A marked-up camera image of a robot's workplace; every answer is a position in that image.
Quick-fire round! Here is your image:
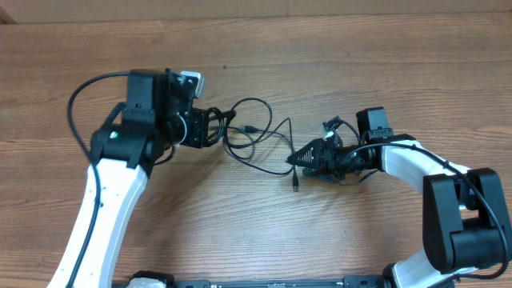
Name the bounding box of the black usb cable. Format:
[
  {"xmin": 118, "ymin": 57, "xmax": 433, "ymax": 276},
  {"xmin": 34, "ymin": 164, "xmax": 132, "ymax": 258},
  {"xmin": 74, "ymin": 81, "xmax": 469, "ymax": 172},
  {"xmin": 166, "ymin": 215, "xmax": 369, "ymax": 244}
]
[{"xmin": 207, "ymin": 98, "xmax": 300, "ymax": 193}]

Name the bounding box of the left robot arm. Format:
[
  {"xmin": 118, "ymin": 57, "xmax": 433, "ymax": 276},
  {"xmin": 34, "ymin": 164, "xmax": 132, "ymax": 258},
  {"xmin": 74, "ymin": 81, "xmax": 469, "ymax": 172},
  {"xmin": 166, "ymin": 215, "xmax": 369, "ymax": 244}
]
[{"xmin": 49, "ymin": 69, "xmax": 236, "ymax": 287}]

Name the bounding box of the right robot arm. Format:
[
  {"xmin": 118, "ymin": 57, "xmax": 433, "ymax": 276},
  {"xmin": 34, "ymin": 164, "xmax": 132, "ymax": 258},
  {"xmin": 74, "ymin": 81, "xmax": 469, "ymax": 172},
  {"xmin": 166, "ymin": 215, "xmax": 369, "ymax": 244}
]
[{"xmin": 286, "ymin": 107, "xmax": 511, "ymax": 287}]

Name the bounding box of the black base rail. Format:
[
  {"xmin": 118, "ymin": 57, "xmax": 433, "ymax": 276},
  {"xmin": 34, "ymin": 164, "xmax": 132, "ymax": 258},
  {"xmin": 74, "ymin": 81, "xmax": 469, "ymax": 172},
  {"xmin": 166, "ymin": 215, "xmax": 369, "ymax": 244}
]
[{"xmin": 115, "ymin": 270, "xmax": 389, "ymax": 288}]

